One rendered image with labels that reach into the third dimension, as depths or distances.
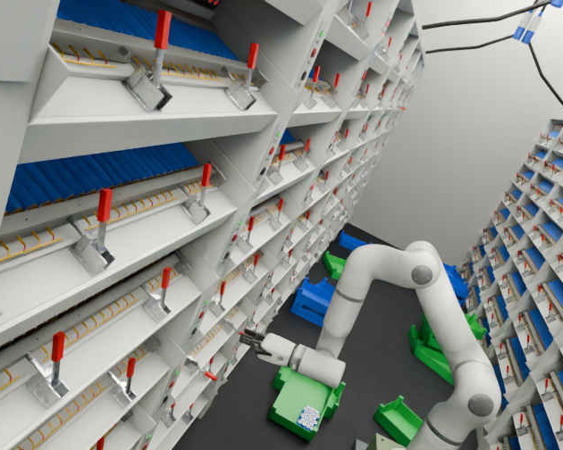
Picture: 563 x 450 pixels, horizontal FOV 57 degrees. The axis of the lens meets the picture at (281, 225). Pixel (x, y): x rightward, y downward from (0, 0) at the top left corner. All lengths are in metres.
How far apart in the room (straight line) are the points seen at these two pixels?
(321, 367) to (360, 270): 0.33
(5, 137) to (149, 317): 0.58
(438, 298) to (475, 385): 0.25
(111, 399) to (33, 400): 0.33
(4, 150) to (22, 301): 0.19
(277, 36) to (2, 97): 0.64
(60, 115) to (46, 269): 0.20
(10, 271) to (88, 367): 0.27
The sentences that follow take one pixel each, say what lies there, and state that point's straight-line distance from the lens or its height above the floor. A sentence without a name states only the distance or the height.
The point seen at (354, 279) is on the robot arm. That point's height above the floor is 0.86.
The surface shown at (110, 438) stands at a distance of 1.23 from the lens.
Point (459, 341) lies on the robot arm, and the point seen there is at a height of 0.83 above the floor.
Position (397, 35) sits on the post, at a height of 1.57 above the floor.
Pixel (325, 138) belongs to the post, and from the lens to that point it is 1.64.
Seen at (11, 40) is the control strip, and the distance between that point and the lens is 0.35.
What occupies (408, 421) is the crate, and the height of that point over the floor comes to 0.00.
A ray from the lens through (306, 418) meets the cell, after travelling 2.25.
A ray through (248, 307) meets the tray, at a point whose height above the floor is 0.51.
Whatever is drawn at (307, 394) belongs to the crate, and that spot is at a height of 0.07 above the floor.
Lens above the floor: 1.37
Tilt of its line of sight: 18 degrees down
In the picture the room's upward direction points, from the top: 25 degrees clockwise
